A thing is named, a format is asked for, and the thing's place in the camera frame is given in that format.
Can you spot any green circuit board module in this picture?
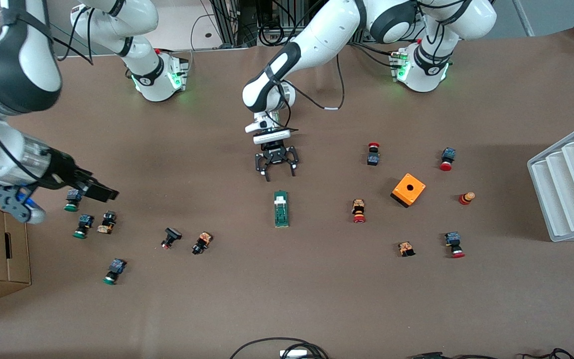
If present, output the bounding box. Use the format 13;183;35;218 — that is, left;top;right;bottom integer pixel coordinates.
273;190;290;228

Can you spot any green push button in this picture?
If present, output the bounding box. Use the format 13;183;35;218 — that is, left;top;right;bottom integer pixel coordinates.
64;189;83;212
102;258;128;286
72;214;95;239

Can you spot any black square push button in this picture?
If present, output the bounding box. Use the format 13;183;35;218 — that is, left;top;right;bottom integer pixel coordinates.
160;227;183;250

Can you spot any black aluminium equipment rack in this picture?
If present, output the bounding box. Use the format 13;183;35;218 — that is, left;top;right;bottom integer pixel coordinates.
207;0;417;46

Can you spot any red button blue block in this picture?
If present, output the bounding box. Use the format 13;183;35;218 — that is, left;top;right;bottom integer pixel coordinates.
444;231;466;259
439;147;456;172

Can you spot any white ribbed tray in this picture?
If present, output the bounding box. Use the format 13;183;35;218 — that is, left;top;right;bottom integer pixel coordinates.
527;118;574;243

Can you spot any black orange switch unit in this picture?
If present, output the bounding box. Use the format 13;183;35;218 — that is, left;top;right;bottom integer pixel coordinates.
97;210;118;235

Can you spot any black cable white tape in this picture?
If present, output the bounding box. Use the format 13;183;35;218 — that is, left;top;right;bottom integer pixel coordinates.
287;52;346;111

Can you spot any black coiled cable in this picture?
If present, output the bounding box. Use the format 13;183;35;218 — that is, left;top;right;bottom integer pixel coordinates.
259;20;287;46

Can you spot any black orange selector switch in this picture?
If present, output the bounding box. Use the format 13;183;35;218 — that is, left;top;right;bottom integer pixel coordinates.
191;231;213;256

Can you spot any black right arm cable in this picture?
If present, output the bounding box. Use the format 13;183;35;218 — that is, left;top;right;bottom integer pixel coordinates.
53;4;94;66

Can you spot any orange push button enclosure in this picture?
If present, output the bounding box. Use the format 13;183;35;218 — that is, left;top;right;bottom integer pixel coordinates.
390;173;427;208

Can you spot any black looped cable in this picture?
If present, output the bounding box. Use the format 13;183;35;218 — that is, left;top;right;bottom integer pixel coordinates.
229;338;329;359

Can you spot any black thin cable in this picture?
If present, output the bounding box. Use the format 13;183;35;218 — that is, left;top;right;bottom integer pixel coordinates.
409;348;574;359

